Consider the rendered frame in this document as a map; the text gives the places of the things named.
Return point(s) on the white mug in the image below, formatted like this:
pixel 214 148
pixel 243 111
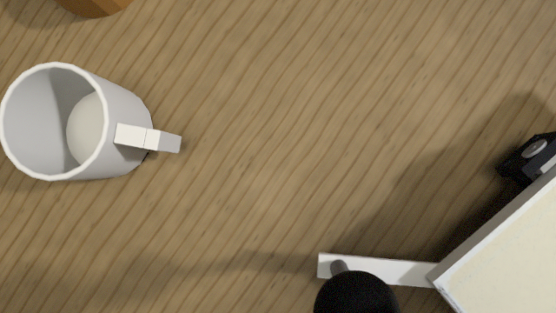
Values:
pixel 51 120

